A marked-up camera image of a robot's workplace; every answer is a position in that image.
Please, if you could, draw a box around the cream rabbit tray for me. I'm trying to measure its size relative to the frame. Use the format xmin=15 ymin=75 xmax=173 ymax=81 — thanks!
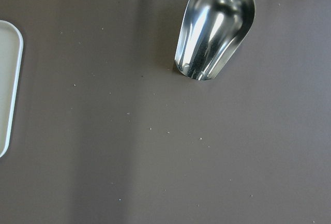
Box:
xmin=1 ymin=20 xmax=24 ymax=156

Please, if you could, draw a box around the metal ice scoop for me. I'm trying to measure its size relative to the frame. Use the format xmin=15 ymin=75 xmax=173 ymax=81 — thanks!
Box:
xmin=174 ymin=0 xmax=255 ymax=81

